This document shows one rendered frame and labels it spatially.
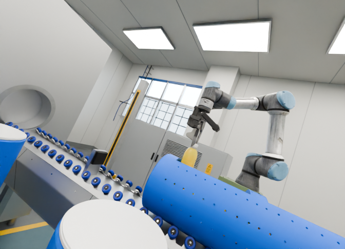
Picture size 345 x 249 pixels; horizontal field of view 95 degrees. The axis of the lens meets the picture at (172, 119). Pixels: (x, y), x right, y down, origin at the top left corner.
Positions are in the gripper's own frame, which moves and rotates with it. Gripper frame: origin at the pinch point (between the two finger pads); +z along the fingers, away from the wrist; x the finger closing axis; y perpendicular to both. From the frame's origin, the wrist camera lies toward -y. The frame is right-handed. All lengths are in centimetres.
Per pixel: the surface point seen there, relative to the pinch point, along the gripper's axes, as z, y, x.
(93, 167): 35, 51, 1
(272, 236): 18.8, -37.8, 14.2
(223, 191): 13.1, -19.5, 10.5
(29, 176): 53, 80, 14
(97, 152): 25, 50, 5
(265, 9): -207, -1, -114
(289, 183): -8, -128, -259
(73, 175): 39, 53, 12
